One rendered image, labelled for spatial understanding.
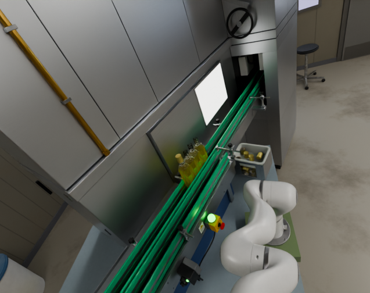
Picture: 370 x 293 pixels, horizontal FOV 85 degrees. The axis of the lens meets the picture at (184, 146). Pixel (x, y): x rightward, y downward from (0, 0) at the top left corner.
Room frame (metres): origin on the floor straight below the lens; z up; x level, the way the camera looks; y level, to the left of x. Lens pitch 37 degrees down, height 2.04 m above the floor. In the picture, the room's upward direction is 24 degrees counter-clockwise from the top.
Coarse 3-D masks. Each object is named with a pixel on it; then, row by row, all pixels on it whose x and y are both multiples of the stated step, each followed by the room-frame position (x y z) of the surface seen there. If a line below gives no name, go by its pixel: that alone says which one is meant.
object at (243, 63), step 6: (252, 54) 1.91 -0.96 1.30; (258, 54) 1.68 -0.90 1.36; (240, 60) 1.82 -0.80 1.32; (246, 60) 1.80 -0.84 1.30; (252, 60) 1.89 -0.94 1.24; (240, 66) 1.83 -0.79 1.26; (246, 66) 1.79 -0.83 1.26; (252, 66) 1.88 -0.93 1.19; (240, 72) 1.84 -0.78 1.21; (246, 72) 1.79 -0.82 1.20
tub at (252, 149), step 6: (240, 144) 1.11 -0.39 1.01; (246, 144) 1.09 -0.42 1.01; (252, 144) 1.06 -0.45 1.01; (246, 150) 1.09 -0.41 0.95; (252, 150) 1.06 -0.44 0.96; (258, 150) 1.02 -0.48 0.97; (264, 150) 0.99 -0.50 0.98; (240, 156) 1.07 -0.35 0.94; (264, 156) 0.97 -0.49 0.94; (252, 162) 0.91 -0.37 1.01; (258, 162) 0.95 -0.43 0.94; (264, 162) 0.87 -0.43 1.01
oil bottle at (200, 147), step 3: (201, 144) 0.99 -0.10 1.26; (195, 147) 0.99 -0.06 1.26; (198, 147) 0.98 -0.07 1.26; (201, 147) 0.98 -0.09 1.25; (204, 147) 1.00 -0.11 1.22; (198, 150) 0.97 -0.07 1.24; (201, 150) 0.97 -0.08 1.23; (204, 150) 0.99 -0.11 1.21; (201, 153) 0.96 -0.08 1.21; (204, 153) 0.98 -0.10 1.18; (201, 156) 0.97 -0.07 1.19; (204, 156) 0.97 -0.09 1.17; (207, 156) 0.99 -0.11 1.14; (204, 159) 0.97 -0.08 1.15; (204, 162) 0.96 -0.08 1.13
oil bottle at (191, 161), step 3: (192, 156) 0.92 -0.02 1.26; (186, 159) 0.91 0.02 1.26; (189, 159) 0.90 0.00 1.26; (192, 159) 0.90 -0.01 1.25; (195, 159) 0.92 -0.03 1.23; (186, 162) 0.90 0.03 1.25; (189, 162) 0.89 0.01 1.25; (192, 162) 0.90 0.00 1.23; (195, 162) 0.91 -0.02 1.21; (189, 165) 0.89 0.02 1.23; (192, 165) 0.89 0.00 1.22; (195, 165) 0.90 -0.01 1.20; (192, 168) 0.89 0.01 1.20; (195, 168) 0.90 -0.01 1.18; (198, 168) 0.91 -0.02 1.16; (192, 171) 0.89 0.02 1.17; (195, 171) 0.89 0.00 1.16; (198, 171) 0.91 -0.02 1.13; (195, 174) 0.89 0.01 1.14
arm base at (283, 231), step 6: (282, 216) 0.51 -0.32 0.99; (282, 222) 0.51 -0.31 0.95; (276, 228) 0.49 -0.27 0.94; (282, 228) 0.51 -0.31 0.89; (288, 228) 0.52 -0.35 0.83; (276, 234) 0.49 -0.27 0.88; (282, 234) 0.50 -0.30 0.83; (288, 234) 0.49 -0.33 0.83; (276, 240) 0.49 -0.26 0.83; (282, 240) 0.47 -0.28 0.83
